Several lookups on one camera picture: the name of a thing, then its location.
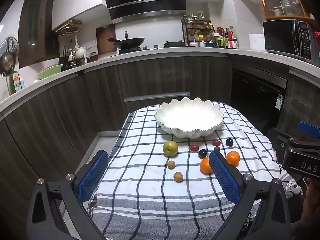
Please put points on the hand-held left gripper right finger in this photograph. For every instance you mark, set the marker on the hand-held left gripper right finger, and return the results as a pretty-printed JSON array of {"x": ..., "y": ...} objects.
[{"x": 223, "y": 177}]

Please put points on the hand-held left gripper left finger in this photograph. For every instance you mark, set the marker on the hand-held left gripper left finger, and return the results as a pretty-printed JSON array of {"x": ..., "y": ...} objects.
[{"x": 92, "y": 177}]

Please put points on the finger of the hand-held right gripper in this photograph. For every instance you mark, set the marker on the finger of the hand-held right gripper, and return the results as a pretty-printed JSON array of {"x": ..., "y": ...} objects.
[
  {"x": 308, "y": 129},
  {"x": 280, "y": 145}
]

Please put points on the orange tangerine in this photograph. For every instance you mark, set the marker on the orange tangerine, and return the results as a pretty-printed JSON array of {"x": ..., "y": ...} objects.
[
  {"x": 205, "y": 167},
  {"x": 233, "y": 157}
]

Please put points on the dark heart-shaped plum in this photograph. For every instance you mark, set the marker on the dark heart-shaped plum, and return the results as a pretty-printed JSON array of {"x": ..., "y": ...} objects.
[{"x": 202, "y": 153}]

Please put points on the red cherry tomato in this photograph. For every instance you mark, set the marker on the red cherry tomato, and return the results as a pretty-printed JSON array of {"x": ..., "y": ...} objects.
[
  {"x": 216, "y": 143},
  {"x": 194, "y": 147}
]

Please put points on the brown longan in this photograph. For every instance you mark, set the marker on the brown longan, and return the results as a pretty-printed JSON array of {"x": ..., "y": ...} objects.
[
  {"x": 171, "y": 164},
  {"x": 178, "y": 176}
]

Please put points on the green apple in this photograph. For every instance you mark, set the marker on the green apple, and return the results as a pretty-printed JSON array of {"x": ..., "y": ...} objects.
[{"x": 170, "y": 148}]

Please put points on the white scalloped ceramic bowl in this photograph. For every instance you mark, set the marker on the white scalloped ceramic bowl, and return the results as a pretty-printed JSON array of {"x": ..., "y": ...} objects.
[{"x": 187, "y": 117}]

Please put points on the person's right hand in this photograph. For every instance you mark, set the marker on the person's right hand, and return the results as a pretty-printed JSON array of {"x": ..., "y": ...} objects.
[{"x": 312, "y": 200}]

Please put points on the green energy label sticker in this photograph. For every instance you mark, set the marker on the green energy label sticker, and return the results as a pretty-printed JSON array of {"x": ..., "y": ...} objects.
[{"x": 279, "y": 101}]

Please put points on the black built-in dishwasher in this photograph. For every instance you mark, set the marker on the black built-in dishwasher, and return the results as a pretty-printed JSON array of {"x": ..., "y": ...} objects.
[{"x": 255, "y": 100}]

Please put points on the white plaid tablecloth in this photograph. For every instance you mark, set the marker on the white plaid tablecloth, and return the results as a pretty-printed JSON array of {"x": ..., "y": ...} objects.
[{"x": 140, "y": 155}]

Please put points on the black microwave oven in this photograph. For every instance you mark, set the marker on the black microwave oven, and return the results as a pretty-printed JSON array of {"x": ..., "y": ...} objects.
[{"x": 282, "y": 37}]

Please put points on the white rice cooker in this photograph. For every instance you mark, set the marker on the white rice cooker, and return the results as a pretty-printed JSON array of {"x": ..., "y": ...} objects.
[{"x": 256, "y": 41}]

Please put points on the green plastic basin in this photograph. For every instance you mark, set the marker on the green plastic basin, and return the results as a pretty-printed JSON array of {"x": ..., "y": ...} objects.
[{"x": 50, "y": 71}]

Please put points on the dark wood base cabinets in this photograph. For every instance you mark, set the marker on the dark wood base cabinets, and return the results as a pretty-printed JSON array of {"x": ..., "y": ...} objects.
[{"x": 150, "y": 77}]

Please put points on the cluster of condiment bottles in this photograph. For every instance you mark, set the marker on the cluster of condiment bottles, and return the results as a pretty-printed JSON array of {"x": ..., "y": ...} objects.
[{"x": 228, "y": 38}]

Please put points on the black utensil holder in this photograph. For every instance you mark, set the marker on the black utensil holder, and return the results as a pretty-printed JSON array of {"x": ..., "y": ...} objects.
[{"x": 65, "y": 60}]

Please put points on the brown glass jar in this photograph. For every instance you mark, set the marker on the brown glass jar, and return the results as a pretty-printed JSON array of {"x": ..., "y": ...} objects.
[{"x": 93, "y": 56}]

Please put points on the teal dish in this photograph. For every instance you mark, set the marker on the teal dish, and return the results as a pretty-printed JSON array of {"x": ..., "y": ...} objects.
[{"x": 211, "y": 45}]

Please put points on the green dish soap bottle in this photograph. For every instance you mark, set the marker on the green dish soap bottle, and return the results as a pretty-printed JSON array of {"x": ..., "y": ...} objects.
[{"x": 15, "y": 82}]

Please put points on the white teapot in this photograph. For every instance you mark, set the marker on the white teapot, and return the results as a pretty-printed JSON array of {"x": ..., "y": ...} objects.
[{"x": 80, "y": 52}]

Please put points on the yellow-lid jar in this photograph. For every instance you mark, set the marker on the yellow-lid jar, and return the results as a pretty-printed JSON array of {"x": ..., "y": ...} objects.
[{"x": 200, "y": 37}]

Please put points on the white kitchen countertop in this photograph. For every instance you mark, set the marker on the white kitchen countertop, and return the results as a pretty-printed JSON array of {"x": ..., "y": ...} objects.
[{"x": 175, "y": 51}]

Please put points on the black wok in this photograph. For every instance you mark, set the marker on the black wok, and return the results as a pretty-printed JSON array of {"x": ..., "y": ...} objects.
[{"x": 130, "y": 43}]

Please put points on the wooden cutting board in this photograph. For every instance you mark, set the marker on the wooden cutting board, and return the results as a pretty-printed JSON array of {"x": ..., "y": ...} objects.
[{"x": 105, "y": 37}]

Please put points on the black gas cooktop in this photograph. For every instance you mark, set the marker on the black gas cooktop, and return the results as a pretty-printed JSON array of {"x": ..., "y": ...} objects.
[{"x": 173, "y": 44}]

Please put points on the hanging frying pan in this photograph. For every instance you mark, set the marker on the hanging frying pan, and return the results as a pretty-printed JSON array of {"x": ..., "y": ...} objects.
[{"x": 6, "y": 60}]

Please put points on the black range hood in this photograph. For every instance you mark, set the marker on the black range hood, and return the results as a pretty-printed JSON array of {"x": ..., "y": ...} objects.
[{"x": 145, "y": 0}]

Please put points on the wooden glass-door wall cabinet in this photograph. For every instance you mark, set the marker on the wooden glass-door wall cabinet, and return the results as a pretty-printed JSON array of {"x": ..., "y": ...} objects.
[{"x": 282, "y": 2}]

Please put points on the wall rack with trays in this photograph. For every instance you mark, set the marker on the wall rack with trays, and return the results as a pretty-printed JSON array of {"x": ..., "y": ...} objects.
[{"x": 68, "y": 27}]

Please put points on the dark wooden window frame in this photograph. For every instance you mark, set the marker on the dark wooden window frame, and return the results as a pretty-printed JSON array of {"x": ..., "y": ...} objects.
[{"x": 35, "y": 30}]

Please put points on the white wall cabinets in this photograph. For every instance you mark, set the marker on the white wall cabinets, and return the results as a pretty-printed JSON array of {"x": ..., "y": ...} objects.
[{"x": 75, "y": 0}]

